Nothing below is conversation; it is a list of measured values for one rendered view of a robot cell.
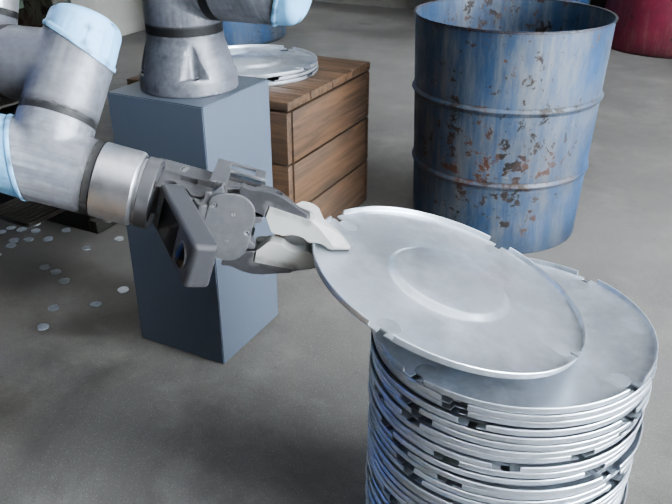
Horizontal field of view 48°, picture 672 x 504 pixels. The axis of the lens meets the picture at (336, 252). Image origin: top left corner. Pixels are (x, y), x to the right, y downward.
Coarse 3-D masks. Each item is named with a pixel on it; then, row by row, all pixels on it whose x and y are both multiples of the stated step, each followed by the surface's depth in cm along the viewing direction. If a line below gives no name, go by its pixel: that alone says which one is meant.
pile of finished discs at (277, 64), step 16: (240, 48) 177; (256, 48) 177; (272, 48) 177; (240, 64) 160; (256, 64) 160; (272, 64) 162; (288, 64) 163; (304, 64) 163; (272, 80) 158; (288, 80) 156
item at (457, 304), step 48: (384, 240) 80; (432, 240) 84; (480, 240) 87; (336, 288) 69; (384, 288) 71; (432, 288) 73; (480, 288) 76; (528, 288) 80; (384, 336) 64; (432, 336) 67; (480, 336) 69; (528, 336) 72; (576, 336) 74
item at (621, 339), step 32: (576, 288) 85; (608, 288) 84; (608, 320) 79; (640, 320) 79; (384, 352) 73; (608, 352) 74; (640, 352) 74; (448, 384) 69; (480, 384) 69; (512, 384) 69; (544, 384) 69; (576, 384) 69; (608, 384) 69; (640, 384) 69
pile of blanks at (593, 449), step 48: (384, 384) 75; (384, 432) 78; (432, 432) 70; (480, 432) 68; (528, 432) 66; (576, 432) 67; (624, 432) 71; (384, 480) 80; (432, 480) 73; (480, 480) 70; (528, 480) 69; (576, 480) 71; (624, 480) 76
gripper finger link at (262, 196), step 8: (240, 192) 71; (248, 192) 71; (256, 192) 71; (264, 192) 71; (272, 192) 71; (280, 192) 72; (256, 200) 72; (264, 200) 72; (272, 200) 72; (280, 200) 72; (288, 200) 72; (256, 208) 72; (264, 208) 72; (280, 208) 72; (288, 208) 72; (296, 208) 72; (304, 216) 72
